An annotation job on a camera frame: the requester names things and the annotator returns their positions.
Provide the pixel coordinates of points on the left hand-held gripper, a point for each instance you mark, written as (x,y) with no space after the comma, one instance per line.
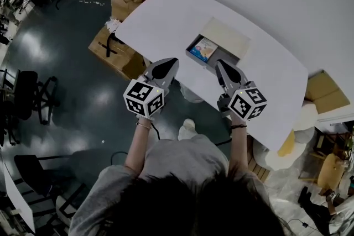
(141,95)

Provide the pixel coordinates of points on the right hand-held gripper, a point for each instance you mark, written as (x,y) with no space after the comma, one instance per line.
(249,103)

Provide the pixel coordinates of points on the blue and white printed packet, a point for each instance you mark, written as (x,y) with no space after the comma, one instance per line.
(204,49)

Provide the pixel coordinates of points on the grey cardboard box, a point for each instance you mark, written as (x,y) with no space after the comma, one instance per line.
(229,38)

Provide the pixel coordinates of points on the person's right forearm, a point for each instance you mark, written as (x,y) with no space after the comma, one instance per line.
(238,146)

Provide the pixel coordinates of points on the person's left forearm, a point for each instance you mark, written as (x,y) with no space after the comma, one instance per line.
(138,146)

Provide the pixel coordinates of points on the dark bracelet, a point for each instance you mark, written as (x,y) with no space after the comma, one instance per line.
(238,126)

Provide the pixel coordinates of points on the large brown cardboard box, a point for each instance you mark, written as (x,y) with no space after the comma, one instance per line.
(121,8)

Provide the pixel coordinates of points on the open tan cardboard box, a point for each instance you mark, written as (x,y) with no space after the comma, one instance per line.
(326,91)

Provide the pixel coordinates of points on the clear plastic bag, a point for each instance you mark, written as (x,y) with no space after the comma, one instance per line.
(190,95)

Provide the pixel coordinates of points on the person's leg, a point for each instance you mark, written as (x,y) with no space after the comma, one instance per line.
(188,130)

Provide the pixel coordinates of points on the crumpled white paper scraps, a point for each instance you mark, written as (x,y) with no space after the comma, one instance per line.
(113,25)

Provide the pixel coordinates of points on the fried egg shaped cushion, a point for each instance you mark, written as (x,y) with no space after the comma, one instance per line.
(304,118)

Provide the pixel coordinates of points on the person's grey shirt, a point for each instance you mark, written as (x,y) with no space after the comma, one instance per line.
(182,154)

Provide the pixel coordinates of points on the wooden pallet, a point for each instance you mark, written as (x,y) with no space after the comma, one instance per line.
(257,168)

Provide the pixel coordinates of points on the black office chair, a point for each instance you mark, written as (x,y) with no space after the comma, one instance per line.
(33,91)

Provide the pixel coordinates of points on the yellow stool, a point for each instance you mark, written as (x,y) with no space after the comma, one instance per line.
(330,171)

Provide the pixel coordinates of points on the beige chair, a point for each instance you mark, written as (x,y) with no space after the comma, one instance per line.
(67,205)

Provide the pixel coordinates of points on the white flat panel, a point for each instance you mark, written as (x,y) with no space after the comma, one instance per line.
(19,196)

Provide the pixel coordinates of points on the black frame chair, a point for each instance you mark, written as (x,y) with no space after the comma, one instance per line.
(36,171)

